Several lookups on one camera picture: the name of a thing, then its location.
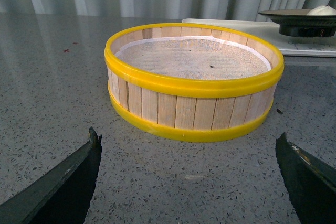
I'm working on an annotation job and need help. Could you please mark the white steamed bun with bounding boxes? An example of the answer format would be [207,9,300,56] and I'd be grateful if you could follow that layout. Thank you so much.
[307,5,336,16]

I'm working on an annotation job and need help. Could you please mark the beige plate with black rim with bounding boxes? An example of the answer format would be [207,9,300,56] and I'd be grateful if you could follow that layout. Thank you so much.
[258,9,335,38]

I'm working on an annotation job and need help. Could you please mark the white steamer liner cloth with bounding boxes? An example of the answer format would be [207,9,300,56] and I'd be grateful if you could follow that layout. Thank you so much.
[115,36,271,80]

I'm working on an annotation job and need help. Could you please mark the white bear-print tray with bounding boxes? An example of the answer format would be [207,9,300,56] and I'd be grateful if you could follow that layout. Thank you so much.
[182,18,335,58]

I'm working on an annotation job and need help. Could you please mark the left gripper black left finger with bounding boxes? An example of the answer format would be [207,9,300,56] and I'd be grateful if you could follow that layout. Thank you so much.
[1,127,102,223]

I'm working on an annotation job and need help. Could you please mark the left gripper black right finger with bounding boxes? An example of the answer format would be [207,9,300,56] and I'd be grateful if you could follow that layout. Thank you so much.
[276,133,335,223]

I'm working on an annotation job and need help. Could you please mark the yellow-rimmed wooden steamer basket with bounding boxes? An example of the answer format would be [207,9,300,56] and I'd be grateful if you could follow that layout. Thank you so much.
[104,23,285,142]

